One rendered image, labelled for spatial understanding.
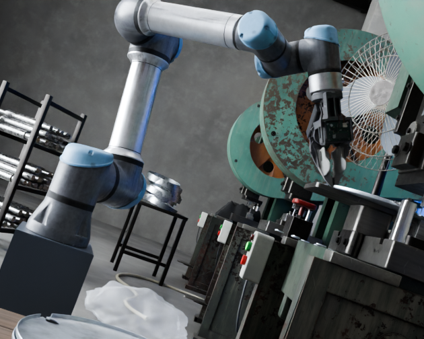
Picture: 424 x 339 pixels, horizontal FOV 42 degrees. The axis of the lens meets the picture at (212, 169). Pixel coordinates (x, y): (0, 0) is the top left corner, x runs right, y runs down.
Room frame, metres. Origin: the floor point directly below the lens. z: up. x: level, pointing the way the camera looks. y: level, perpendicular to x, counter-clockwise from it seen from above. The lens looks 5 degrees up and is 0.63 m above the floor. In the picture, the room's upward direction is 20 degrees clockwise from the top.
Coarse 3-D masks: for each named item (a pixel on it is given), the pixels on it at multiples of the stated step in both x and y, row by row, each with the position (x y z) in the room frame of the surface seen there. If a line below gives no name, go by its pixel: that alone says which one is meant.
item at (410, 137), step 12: (420, 108) 1.37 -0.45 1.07; (420, 120) 1.34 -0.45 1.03; (408, 132) 1.34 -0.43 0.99; (420, 132) 1.31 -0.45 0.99; (408, 144) 1.27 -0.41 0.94; (420, 144) 1.25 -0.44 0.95; (396, 156) 1.33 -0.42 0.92; (408, 156) 1.26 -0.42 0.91; (420, 156) 1.25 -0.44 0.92; (396, 168) 1.35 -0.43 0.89; (408, 168) 1.30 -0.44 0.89; (420, 168) 1.24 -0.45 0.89
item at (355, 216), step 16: (320, 192) 1.32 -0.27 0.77; (336, 192) 1.23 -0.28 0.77; (352, 208) 1.32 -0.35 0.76; (368, 208) 1.25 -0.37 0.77; (384, 208) 1.23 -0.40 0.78; (352, 224) 1.28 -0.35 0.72; (368, 224) 1.25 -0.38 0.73; (384, 224) 1.25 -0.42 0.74; (336, 240) 1.33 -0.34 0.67; (352, 240) 1.25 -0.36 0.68
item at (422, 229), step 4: (420, 220) 1.23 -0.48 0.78; (412, 224) 1.27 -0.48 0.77; (416, 224) 1.25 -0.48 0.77; (420, 224) 1.23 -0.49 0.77; (412, 228) 1.26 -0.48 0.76; (416, 228) 1.24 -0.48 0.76; (420, 228) 1.23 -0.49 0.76; (408, 232) 1.28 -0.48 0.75; (412, 232) 1.25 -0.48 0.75; (416, 232) 1.23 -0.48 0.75; (420, 232) 1.23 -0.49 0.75; (412, 236) 1.25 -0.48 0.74; (416, 236) 1.23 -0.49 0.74; (420, 236) 1.23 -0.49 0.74
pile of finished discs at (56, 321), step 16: (32, 320) 0.84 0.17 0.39; (48, 320) 0.88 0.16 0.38; (64, 320) 0.90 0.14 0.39; (80, 320) 0.93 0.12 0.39; (16, 336) 0.74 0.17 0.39; (32, 336) 0.76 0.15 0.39; (48, 336) 0.79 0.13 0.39; (64, 336) 0.81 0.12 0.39; (80, 336) 0.84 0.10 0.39; (96, 336) 0.87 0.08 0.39; (112, 336) 0.91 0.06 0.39; (128, 336) 0.94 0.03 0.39
